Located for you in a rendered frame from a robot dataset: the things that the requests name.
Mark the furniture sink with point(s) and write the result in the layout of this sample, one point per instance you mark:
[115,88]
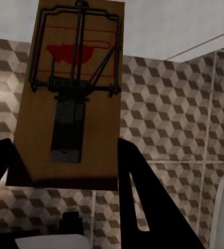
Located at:
[173,30]

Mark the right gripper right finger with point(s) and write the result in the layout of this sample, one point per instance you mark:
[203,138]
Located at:
[168,227]

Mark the mousetrap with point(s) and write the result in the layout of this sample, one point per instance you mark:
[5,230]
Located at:
[69,119]

